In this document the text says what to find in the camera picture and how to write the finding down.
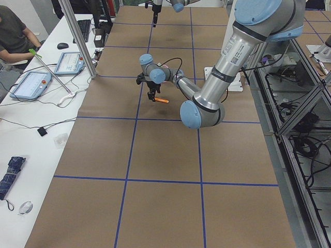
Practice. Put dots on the seated person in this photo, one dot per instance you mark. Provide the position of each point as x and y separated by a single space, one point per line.
16 38

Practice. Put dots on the metal reacher grabber stick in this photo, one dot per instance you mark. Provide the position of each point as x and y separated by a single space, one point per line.
71 94

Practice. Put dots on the black cardboard box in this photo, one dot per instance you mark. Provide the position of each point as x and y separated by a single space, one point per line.
99 37

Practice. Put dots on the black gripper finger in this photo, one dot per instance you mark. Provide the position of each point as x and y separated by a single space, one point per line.
153 96
155 19
150 95

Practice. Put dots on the near blue teach pendant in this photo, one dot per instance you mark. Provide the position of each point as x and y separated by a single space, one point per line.
31 86

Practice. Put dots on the black keyboard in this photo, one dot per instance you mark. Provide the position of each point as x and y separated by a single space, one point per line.
84 26

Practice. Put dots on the aluminium frame post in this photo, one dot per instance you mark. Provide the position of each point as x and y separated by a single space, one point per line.
77 35

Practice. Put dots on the blue teach pendant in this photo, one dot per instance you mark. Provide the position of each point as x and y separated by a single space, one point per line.
70 63
31 86

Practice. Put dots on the folded blue umbrella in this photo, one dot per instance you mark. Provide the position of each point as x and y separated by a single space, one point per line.
14 167

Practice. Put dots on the small black puck device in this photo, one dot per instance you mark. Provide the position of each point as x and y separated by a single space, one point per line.
42 131

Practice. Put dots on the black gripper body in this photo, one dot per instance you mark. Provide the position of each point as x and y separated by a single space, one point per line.
155 8
152 88

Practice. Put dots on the orange marker pen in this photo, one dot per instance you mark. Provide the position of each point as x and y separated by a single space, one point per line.
161 100

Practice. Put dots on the black computer mouse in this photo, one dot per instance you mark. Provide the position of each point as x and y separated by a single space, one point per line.
62 45

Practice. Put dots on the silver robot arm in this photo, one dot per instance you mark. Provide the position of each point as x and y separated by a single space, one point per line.
255 22
178 6

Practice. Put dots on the far blue teach pendant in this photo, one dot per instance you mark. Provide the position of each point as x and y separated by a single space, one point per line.
70 63

